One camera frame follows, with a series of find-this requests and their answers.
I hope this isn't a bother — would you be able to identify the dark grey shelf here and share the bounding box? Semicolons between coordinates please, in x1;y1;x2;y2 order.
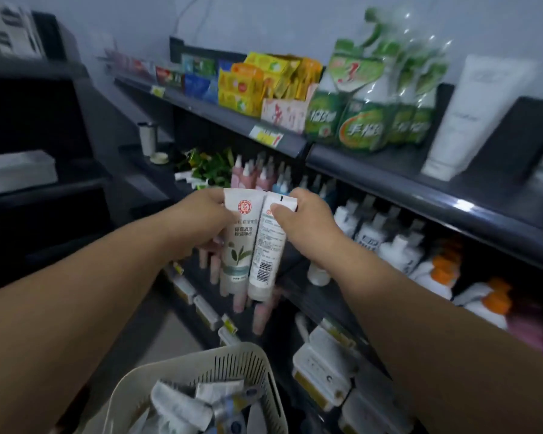
83;36;543;434

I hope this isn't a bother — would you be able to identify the pink white floral box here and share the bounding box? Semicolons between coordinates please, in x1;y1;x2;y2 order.
260;83;320;135

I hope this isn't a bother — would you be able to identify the green spray cleaner twin pack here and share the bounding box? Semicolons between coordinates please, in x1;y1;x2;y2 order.
405;38;451;146
379;22;424;148
303;7;404;153

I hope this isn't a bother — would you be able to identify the person's right hand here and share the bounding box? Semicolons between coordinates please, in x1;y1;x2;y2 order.
270;187;357;270

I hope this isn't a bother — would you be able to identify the row of white FLORAL tubes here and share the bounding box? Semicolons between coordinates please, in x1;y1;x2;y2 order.
421;54;538;182

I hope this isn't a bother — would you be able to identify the white flat box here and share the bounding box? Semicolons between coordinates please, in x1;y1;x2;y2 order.
0;150;59;197

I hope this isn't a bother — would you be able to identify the person's left forearm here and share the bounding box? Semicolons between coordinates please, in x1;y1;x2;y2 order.
0;212;182;434

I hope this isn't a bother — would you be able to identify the cream slotted plastic basket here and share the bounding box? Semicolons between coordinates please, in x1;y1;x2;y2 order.
101;342;290;434

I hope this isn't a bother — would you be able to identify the person's right forearm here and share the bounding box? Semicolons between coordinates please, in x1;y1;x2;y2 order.
325;244;543;434

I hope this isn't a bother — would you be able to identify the black side shelving unit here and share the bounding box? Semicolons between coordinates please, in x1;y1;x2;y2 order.
0;8;118;294

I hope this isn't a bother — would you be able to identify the teal toothpaste box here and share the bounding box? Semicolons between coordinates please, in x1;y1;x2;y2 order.
180;54;218;77

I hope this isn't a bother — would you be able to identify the green leafy packet bundle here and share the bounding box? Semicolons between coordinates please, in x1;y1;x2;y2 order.
175;148;236;189

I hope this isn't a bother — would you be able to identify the pile of tubes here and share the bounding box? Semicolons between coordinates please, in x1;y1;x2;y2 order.
126;378;272;434

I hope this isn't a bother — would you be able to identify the red toothpaste box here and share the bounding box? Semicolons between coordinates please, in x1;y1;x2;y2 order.
155;66;185;90

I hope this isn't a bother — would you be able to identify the stack of white hinged packs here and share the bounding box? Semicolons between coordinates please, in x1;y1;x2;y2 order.
291;325;413;434

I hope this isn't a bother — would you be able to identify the thin wall cable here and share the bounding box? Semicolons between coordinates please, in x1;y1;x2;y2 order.
174;0;209;37

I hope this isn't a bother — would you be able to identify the row of pink tall bottles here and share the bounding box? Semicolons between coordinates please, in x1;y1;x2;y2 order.
198;241;284;336

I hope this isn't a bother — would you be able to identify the stack of yellow boxes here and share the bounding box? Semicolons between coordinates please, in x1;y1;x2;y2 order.
217;51;323;118

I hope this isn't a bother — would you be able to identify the white black printed carton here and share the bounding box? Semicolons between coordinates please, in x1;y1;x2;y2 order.
0;2;46;59

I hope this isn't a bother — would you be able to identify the white cup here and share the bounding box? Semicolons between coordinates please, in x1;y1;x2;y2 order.
138;121;158;157

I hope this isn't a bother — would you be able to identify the person's left hand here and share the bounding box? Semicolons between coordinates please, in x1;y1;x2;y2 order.
158;187;239;263

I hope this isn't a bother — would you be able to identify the blue toothpaste box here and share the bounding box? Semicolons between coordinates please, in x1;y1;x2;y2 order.
183;74;220;104

